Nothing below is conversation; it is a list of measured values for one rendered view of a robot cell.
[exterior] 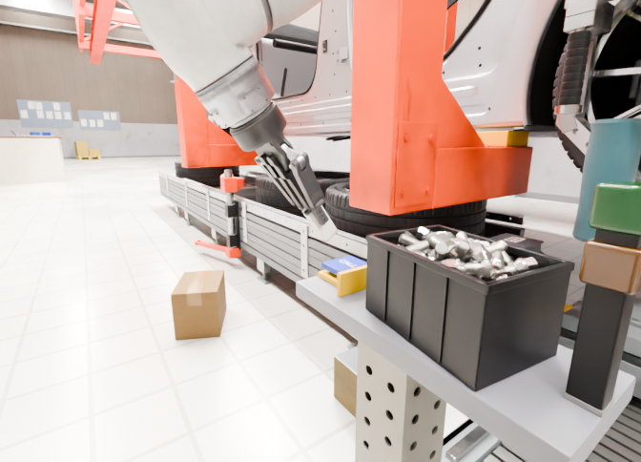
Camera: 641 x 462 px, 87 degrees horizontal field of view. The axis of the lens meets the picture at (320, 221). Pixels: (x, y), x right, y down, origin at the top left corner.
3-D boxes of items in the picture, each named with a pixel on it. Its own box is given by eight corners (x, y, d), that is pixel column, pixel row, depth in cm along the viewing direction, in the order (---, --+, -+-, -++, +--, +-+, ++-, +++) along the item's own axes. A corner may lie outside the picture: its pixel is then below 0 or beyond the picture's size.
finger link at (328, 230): (316, 199, 55) (319, 199, 55) (336, 230, 59) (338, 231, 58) (303, 211, 54) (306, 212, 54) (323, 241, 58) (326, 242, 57)
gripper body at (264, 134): (218, 130, 49) (255, 180, 53) (240, 128, 42) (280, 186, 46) (257, 101, 51) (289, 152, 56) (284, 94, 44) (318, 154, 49)
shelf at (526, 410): (631, 400, 37) (637, 375, 36) (565, 488, 28) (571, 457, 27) (364, 276, 71) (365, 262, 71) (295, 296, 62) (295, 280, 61)
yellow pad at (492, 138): (527, 146, 116) (529, 131, 114) (506, 146, 108) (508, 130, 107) (487, 146, 127) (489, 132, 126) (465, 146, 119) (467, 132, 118)
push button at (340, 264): (375, 276, 61) (375, 264, 61) (344, 285, 58) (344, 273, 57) (350, 265, 67) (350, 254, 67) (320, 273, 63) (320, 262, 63)
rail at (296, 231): (399, 313, 107) (403, 246, 102) (377, 322, 102) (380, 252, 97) (191, 202, 305) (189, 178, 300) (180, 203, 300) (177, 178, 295)
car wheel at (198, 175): (250, 179, 392) (249, 159, 387) (219, 187, 330) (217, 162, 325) (200, 178, 409) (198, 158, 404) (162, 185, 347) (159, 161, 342)
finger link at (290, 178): (283, 140, 50) (288, 140, 48) (321, 199, 55) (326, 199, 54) (264, 157, 48) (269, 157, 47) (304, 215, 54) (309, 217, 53)
